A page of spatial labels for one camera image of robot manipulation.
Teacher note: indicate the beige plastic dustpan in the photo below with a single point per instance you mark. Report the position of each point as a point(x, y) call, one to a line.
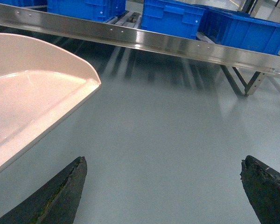
point(41, 85)

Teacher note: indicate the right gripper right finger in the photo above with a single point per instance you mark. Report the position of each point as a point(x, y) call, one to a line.
point(261, 184)

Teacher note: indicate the blue plastic bin middle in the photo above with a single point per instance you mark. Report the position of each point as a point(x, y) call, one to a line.
point(171, 17)

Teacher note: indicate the stainless steel shelf rack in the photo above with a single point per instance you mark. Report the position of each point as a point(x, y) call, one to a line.
point(251, 67)

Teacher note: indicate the blue plastic bin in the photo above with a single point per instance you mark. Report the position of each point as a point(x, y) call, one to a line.
point(240, 30)
point(93, 10)
point(171, 17)

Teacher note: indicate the blue plastic bin left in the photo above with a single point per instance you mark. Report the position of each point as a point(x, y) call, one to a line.
point(93, 10)

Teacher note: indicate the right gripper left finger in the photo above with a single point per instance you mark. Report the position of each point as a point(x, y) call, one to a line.
point(56, 202)

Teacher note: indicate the blue plastic bin right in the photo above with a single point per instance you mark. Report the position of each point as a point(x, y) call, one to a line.
point(240, 30)

